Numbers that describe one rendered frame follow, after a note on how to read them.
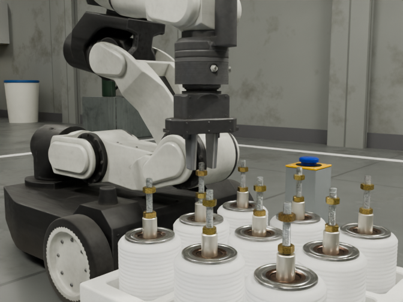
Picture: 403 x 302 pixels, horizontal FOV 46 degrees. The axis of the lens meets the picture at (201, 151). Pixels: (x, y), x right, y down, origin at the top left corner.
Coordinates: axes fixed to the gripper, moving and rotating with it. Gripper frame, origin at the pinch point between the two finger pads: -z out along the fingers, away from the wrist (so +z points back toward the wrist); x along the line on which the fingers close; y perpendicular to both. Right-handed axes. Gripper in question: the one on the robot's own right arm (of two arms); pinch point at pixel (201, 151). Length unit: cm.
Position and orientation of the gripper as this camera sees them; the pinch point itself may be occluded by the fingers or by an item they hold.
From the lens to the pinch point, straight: 78.3
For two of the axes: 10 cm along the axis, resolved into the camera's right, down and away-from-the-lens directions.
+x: -9.0, 0.6, -4.3
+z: 0.0, -9.9, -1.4
